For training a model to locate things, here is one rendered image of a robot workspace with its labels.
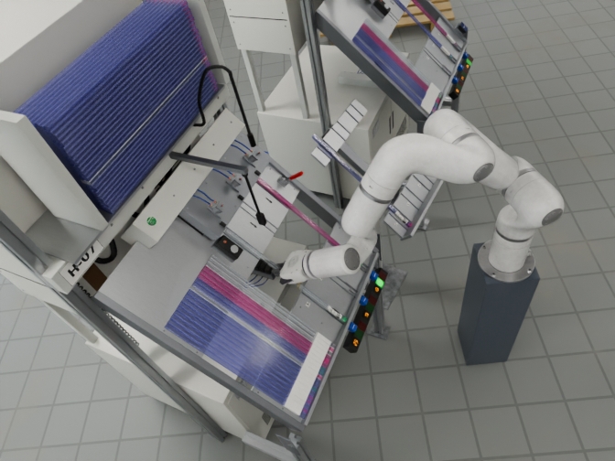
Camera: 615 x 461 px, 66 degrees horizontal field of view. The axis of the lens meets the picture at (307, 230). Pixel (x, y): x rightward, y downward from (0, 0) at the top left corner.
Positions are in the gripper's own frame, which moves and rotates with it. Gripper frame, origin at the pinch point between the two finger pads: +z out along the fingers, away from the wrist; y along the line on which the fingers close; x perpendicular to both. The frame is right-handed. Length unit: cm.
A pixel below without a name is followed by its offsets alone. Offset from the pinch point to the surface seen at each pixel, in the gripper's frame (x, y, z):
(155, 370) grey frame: -3, 39, 36
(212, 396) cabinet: 18, 37, 31
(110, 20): -82, -19, -3
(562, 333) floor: 133, -61, -28
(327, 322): 23.9, 4.0, -2.6
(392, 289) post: 87, -58, 39
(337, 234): 13.2, -26.0, -0.8
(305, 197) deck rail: -3.6, -30.1, 3.0
